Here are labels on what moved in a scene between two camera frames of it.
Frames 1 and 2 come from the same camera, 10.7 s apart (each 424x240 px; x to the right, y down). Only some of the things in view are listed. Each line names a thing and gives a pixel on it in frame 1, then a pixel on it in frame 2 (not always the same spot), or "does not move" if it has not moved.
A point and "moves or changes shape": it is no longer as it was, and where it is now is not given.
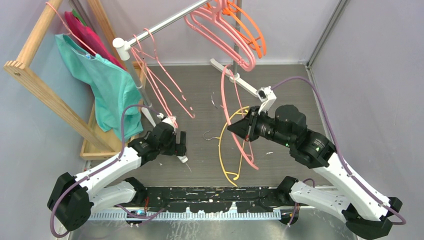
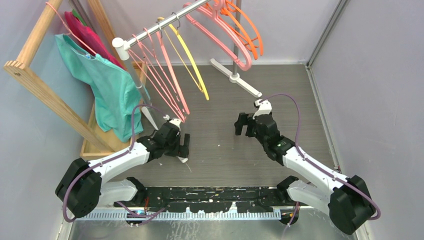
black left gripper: x=177 y=149 does not move
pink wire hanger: x=169 y=78 moves or changes shape
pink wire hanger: x=137 y=50 → x=168 y=84
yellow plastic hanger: x=221 y=162 → x=191 y=55
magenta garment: x=89 y=37 does not move
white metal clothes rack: x=122 y=48 does not move
